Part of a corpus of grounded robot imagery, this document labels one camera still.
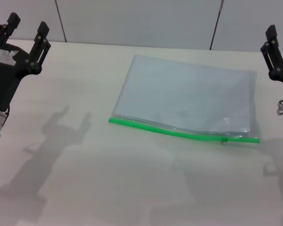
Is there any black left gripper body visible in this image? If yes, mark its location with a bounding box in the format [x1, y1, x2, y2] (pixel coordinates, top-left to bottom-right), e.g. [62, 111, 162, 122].
[0, 43, 31, 112]

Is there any clear green-zip document bag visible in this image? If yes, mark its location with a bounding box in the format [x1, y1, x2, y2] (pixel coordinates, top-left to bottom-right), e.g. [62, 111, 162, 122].
[108, 54, 260, 148]

